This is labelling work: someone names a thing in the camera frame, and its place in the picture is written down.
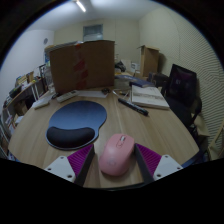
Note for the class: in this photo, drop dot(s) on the white closed book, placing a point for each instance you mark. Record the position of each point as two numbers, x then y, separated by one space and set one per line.
148 96

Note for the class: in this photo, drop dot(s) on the small white flat device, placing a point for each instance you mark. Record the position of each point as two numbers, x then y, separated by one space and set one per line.
41 104

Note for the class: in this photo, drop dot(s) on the cluttered shelf unit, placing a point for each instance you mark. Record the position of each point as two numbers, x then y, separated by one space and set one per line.
20 96

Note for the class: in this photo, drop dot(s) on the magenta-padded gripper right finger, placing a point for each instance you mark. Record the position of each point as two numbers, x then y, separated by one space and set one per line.
165 165

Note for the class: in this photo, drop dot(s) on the blue mouse pad, black wrist rest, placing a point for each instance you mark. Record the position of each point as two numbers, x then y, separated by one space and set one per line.
78 121

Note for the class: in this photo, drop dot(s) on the small dark clip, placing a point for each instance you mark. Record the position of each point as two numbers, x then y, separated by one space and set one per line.
106 90

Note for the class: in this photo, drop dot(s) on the round wall clock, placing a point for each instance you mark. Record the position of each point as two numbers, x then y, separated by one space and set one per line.
45 40

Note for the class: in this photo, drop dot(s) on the tall open cardboard box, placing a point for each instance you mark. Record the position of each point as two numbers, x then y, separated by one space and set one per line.
148 61

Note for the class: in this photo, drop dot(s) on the black office chair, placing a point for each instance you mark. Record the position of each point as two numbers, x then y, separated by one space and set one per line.
181 91

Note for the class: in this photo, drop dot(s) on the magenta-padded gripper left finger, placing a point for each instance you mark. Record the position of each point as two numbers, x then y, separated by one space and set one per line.
61 166

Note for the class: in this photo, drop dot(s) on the blue book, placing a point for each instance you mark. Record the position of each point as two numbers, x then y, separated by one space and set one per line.
133 80

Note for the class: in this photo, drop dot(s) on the pink computer mouse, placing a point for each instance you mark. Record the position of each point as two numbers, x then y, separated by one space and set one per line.
116 155

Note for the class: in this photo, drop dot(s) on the black marker pen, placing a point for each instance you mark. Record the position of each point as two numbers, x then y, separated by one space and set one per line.
132 106

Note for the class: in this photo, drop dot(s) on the white remote control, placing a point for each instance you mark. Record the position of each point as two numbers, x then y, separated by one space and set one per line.
66 96

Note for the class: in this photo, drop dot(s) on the white paper sheet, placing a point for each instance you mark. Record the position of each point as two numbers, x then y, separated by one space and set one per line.
93 94

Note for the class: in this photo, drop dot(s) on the small window above door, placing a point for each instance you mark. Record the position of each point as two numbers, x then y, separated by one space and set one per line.
92 32

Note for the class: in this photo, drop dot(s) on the ceiling tube light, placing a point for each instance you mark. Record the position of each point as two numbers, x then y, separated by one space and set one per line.
80 5

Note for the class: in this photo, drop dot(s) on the large brown cardboard box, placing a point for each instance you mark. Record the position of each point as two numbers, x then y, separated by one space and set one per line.
83 66

